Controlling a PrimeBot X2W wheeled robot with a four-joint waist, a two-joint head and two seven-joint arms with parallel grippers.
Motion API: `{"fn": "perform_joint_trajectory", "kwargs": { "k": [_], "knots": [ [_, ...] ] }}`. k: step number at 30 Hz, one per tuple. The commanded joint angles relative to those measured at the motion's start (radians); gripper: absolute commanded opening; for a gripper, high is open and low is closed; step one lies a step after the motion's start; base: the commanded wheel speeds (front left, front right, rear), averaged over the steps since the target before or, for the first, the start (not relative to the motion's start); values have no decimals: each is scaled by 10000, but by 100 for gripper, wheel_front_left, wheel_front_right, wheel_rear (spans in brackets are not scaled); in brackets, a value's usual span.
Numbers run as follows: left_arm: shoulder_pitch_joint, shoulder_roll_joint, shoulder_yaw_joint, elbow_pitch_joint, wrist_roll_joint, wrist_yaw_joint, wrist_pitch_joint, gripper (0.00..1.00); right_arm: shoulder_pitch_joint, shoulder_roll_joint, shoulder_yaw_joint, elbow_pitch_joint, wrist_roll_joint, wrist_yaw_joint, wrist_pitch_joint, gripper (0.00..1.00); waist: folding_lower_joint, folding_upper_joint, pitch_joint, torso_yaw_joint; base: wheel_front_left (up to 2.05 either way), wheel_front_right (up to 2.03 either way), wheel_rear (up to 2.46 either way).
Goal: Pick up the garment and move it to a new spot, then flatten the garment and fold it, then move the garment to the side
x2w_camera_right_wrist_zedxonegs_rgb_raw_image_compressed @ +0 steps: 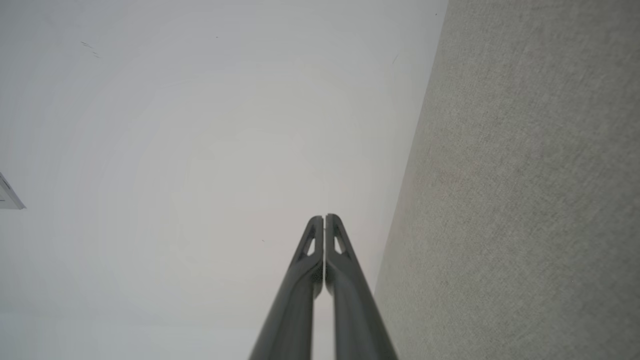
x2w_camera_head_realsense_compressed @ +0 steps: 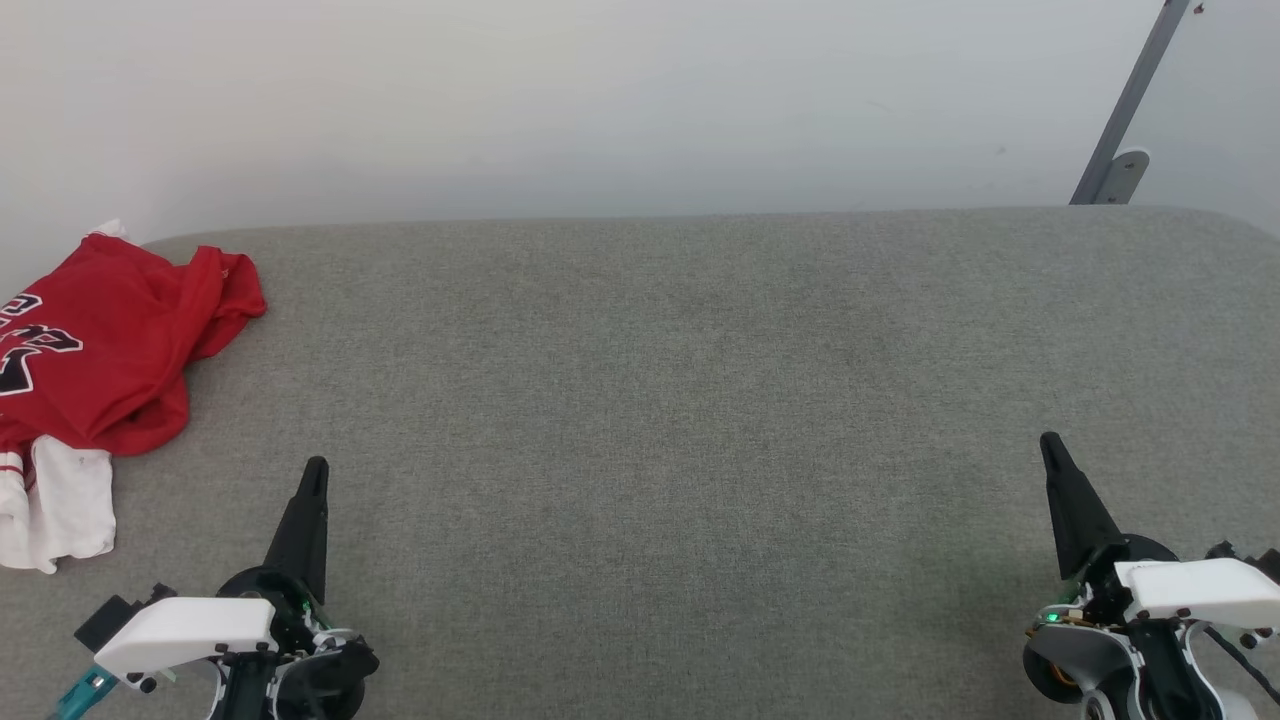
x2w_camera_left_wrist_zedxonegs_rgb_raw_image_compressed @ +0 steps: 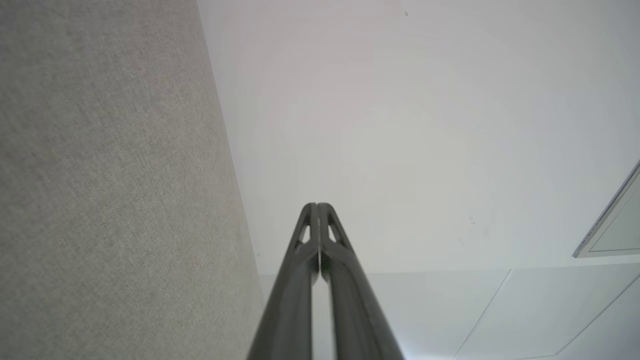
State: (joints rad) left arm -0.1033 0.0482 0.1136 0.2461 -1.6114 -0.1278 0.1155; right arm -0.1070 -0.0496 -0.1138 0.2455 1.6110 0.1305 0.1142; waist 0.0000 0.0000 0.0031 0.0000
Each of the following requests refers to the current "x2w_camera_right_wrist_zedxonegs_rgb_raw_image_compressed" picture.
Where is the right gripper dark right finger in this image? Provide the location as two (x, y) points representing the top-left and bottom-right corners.
(325, 213), (399, 360)

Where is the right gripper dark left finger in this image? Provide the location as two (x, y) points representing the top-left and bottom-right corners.
(248, 215), (325, 360)

